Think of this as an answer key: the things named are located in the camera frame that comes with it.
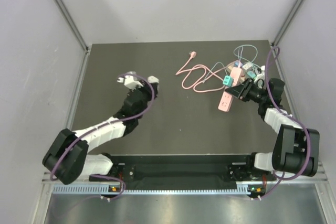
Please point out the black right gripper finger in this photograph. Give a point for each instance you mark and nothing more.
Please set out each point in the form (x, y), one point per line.
(238, 95)
(241, 87)

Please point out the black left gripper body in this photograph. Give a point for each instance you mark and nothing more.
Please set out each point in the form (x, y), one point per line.
(147, 93)

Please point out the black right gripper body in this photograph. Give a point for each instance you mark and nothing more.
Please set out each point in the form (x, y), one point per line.
(251, 91)

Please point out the teal usb charger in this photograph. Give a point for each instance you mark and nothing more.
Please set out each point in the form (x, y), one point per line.
(228, 81)

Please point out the beige red power strip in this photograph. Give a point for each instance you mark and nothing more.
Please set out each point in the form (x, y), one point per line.
(238, 74)

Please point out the green usb charger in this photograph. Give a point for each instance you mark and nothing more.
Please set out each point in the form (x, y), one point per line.
(251, 74)

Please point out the white square plug adapter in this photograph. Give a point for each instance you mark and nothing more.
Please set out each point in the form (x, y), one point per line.
(153, 79)

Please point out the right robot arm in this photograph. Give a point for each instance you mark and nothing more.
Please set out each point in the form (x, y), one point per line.
(296, 148)

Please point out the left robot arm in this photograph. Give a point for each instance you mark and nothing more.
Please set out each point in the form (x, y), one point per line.
(69, 158)

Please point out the white usb charger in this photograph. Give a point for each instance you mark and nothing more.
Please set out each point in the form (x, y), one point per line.
(247, 66)

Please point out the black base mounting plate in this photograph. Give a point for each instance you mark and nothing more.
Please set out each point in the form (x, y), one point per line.
(171, 165)

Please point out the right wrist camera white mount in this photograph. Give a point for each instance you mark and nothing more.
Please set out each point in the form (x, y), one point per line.
(260, 73)

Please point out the pink round wall plug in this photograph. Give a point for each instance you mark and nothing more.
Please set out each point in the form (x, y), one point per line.
(192, 54)

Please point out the slotted grey cable duct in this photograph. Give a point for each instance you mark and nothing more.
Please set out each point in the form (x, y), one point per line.
(109, 189)

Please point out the aluminium frame rail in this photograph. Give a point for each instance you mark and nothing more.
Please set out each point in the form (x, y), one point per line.
(142, 177)

